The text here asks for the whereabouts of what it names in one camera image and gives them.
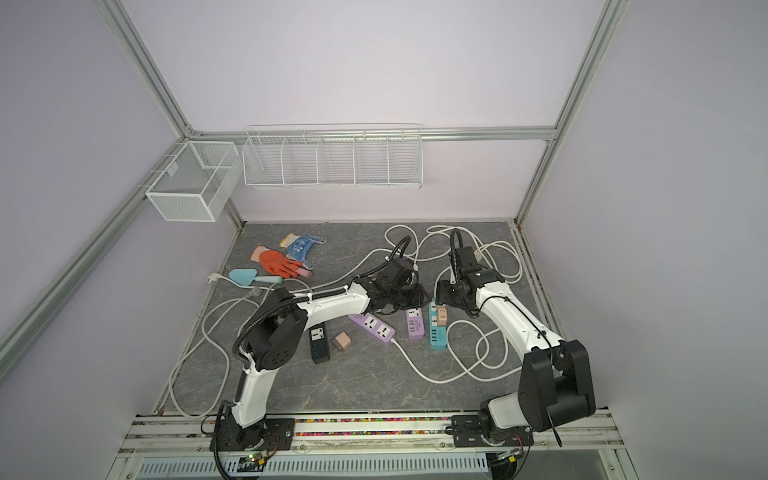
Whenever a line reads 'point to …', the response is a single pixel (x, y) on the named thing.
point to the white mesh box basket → (197, 183)
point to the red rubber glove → (277, 264)
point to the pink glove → (255, 256)
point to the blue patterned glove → (298, 249)
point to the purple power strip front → (374, 327)
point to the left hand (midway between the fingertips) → (432, 304)
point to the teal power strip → (437, 334)
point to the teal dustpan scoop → (247, 276)
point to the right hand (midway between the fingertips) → (449, 298)
